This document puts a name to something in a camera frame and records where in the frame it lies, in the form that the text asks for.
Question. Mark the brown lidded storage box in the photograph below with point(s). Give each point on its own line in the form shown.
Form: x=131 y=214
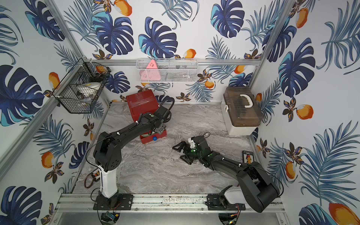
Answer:
x=241 y=113

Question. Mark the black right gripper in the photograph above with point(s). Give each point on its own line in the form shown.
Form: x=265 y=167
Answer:
x=182 y=144

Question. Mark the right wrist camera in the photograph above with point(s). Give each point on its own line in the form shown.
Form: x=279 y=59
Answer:
x=192 y=143

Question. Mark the red three-drawer box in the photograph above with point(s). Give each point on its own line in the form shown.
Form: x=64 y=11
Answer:
x=142 y=103

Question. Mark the pink triangle object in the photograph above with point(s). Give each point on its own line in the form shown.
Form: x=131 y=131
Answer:
x=151 y=73

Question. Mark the black wire basket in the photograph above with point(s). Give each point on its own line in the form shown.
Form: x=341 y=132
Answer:
x=82 y=72

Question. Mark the right yellow connector board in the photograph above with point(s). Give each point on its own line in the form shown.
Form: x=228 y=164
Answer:
x=248 y=157

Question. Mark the clear mesh wall shelf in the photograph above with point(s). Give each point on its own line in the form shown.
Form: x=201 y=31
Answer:
x=172 y=70

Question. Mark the white object in basket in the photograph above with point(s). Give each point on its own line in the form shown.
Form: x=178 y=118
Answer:
x=87 y=90

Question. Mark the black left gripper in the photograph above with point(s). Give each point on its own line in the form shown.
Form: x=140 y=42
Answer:
x=159 y=127

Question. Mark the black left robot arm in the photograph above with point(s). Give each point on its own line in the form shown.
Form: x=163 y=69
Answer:
x=108 y=150

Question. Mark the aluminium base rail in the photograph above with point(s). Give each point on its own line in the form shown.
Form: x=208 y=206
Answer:
x=143 y=203

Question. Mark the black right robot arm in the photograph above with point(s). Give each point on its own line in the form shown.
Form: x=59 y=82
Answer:
x=255 y=187

